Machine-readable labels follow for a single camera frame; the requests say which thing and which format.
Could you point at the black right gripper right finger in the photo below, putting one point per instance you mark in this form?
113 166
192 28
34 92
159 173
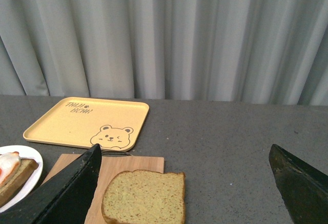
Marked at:
303 188

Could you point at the bread slice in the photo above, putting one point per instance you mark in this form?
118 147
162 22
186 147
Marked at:
26 169
144 196

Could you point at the yellow bear tray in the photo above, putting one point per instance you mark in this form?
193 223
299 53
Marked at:
82 122

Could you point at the fried egg filling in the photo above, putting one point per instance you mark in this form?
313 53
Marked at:
10 163

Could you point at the metal cutting board handle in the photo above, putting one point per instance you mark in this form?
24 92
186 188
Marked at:
115 153

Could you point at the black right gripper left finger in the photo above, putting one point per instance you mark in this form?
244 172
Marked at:
65 198

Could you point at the bamboo cutting board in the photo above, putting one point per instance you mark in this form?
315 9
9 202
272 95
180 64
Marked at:
110 166

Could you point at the grey curtain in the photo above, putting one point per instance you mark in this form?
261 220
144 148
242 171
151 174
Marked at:
254 51

